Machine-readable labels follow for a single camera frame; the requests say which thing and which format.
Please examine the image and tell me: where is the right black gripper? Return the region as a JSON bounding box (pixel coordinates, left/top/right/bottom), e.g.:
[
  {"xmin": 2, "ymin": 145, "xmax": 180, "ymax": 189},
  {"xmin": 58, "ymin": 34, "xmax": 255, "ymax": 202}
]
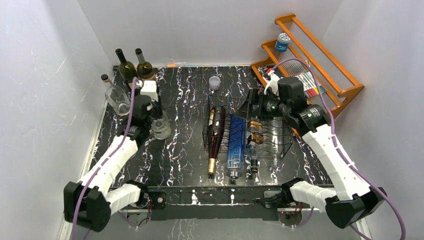
[{"xmin": 233, "ymin": 88, "xmax": 290, "ymax": 121}]

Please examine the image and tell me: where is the clear bottle white gold label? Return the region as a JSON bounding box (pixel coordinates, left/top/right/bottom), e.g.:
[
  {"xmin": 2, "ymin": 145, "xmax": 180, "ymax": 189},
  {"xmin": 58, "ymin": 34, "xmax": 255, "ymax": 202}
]
[{"xmin": 100, "ymin": 74, "xmax": 130, "ymax": 116}]

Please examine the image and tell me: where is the green silver-foil wine bottle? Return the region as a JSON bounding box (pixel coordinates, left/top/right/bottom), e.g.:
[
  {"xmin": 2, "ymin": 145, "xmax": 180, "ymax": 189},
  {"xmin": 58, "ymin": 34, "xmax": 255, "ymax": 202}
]
[{"xmin": 135, "ymin": 48, "xmax": 156, "ymax": 81}]

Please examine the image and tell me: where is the dark green white-label wine bottle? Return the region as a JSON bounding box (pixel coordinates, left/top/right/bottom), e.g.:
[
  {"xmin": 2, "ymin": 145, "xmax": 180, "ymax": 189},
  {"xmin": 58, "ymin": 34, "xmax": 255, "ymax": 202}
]
[{"xmin": 115, "ymin": 48, "xmax": 137, "ymax": 91}]

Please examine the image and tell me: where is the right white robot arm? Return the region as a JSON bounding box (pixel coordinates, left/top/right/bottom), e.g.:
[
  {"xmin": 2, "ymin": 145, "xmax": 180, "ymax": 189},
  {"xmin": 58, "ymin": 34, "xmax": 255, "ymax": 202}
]
[{"xmin": 235, "ymin": 77, "xmax": 386, "ymax": 229}]

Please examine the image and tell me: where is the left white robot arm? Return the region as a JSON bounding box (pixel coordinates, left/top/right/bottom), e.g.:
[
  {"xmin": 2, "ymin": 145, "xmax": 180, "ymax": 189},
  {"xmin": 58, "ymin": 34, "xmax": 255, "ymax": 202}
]
[{"xmin": 63, "ymin": 95, "xmax": 162, "ymax": 232}]

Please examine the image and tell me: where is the clear bottle black gold label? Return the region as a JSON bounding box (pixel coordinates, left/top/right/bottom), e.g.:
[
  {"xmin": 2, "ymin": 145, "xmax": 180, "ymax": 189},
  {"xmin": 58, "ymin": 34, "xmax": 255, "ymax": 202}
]
[{"xmin": 245, "ymin": 120, "xmax": 269, "ymax": 174}]

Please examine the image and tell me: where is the orange wooden shelf rack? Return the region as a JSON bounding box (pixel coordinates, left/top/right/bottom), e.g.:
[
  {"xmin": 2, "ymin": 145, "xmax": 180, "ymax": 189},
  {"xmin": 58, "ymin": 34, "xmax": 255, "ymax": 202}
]
[{"xmin": 251, "ymin": 13, "xmax": 364, "ymax": 117}]

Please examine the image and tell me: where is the dark red gold-foil wine bottle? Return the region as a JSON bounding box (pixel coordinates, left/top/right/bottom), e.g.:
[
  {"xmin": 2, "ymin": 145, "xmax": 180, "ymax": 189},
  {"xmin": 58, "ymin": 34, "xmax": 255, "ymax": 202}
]
[{"xmin": 207, "ymin": 106, "xmax": 226, "ymax": 178}]

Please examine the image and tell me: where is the blue clear glass bottle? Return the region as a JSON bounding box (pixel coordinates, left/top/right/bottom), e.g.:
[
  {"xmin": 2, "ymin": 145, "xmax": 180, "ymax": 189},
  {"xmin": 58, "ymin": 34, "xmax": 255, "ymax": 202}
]
[{"xmin": 226, "ymin": 114, "xmax": 246, "ymax": 184}]

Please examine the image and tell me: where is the pack of coloured markers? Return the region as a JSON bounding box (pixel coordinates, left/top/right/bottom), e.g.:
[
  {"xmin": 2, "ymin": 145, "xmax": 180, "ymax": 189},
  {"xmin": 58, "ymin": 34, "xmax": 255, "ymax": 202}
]
[{"xmin": 292, "ymin": 71, "xmax": 327, "ymax": 99}]

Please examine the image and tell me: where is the blue white lidded jar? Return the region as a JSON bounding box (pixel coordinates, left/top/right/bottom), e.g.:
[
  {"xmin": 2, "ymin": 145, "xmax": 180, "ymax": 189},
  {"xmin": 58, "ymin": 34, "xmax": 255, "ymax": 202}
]
[{"xmin": 275, "ymin": 32, "xmax": 291, "ymax": 53}]

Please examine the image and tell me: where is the small clear plastic cup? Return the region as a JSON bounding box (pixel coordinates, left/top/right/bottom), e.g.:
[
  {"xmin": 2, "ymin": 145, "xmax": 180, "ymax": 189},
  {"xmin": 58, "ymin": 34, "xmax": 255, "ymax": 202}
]
[{"xmin": 208, "ymin": 75, "xmax": 221, "ymax": 91}]

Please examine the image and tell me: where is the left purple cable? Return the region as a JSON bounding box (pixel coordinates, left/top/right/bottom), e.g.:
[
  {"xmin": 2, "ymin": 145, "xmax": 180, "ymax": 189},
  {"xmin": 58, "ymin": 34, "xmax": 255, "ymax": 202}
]
[{"xmin": 70, "ymin": 76, "xmax": 140, "ymax": 240}]

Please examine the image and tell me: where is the black wire wine rack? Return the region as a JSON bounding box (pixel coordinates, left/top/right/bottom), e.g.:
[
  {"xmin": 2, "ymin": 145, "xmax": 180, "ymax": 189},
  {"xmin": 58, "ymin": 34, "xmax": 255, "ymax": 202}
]
[{"xmin": 202, "ymin": 94, "xmax": 293, "ymax": 160}]

